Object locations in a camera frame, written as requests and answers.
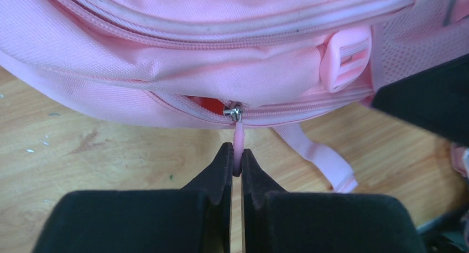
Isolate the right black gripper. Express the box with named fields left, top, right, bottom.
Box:
left=417, top=204, right=468, bottom=253

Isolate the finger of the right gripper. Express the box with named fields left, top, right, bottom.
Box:
left=371, top=55, right=468, bottom=147

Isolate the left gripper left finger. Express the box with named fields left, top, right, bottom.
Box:
left=33, top=143, right=233, bottom=252

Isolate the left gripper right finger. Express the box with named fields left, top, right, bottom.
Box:
left=241, top=149, right=425, bottom=252

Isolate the pink student backpack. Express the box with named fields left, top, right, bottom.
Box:
left=1, top=0, right=468, bottom=193

